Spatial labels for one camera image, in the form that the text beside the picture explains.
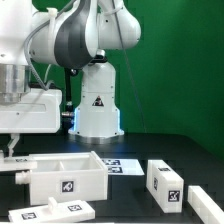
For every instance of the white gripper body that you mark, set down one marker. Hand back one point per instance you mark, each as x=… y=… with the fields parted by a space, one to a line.
x=37 y=112

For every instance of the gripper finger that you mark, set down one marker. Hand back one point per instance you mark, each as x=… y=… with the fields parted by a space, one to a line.
x=14 y=139

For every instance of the white cabinet box body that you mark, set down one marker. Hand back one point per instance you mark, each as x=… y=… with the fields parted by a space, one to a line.
x=66 y=177

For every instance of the white cabinet door panel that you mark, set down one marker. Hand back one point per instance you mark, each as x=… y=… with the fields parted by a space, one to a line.
x=17 y=163

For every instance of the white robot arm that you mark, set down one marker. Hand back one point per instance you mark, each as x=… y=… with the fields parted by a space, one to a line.
x=74 y=38

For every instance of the white cabinet block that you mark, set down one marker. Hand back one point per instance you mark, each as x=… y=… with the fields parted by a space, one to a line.
x=165 y=185

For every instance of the white door panel front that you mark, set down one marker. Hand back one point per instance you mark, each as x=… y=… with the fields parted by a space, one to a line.
x=53 y=212

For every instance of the white marker sheet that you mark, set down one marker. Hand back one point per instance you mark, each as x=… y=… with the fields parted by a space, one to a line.
x=130 y=167

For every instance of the white bar piece right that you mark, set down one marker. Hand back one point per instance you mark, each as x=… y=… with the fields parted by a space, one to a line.
x=207 y=210

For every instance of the black camera on stand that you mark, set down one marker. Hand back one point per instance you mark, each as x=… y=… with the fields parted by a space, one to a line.
x=68 y=90

